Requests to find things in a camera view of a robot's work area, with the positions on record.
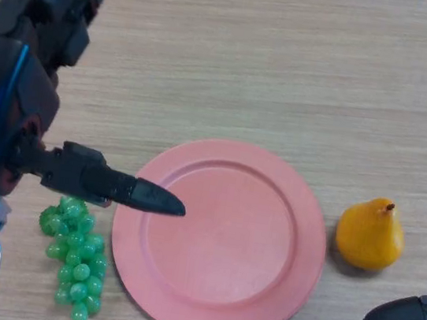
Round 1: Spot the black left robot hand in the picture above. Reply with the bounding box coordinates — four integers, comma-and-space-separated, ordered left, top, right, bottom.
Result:
0, 0, 216, 223

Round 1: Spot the green grape bunch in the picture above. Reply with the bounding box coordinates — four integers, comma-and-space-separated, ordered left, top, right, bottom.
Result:
24, 191, 117, 320

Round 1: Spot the pink round plate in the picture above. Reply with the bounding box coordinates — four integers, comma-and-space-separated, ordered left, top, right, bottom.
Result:
98, 125, 340, 320

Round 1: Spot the yellow pear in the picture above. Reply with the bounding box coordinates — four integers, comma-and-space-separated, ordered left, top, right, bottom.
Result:
332, 192, 411, 275

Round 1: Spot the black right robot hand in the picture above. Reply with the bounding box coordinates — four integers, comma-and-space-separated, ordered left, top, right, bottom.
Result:
362, 279, 427, 320

